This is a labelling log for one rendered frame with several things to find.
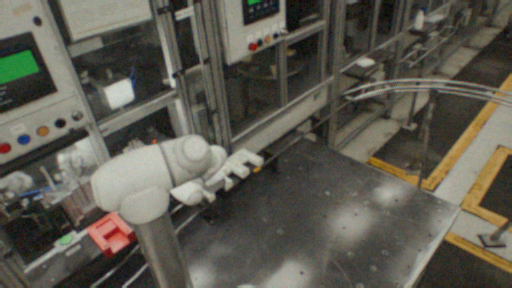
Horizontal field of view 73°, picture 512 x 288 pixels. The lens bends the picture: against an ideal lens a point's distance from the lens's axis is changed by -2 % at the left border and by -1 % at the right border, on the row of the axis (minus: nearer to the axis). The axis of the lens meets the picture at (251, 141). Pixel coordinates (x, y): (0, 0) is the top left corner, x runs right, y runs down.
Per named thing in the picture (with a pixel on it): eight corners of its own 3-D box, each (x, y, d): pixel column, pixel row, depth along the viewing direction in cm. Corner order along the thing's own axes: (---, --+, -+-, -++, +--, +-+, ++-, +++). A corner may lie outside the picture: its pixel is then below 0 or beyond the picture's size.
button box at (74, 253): (72, 271, 129) (59, 251, 122) (63, 259, 134) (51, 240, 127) (91, 257, 134) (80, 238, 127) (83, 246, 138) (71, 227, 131)
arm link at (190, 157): (200, 138, 108) (158, 152, 103) (207, 118, 91) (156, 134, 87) (216, 177, 105) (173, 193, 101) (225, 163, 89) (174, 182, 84)
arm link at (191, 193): (172, 196, 155) (192, 176, 159) (193, 214, 146) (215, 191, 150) (161, 183, 147) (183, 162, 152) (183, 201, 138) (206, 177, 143)
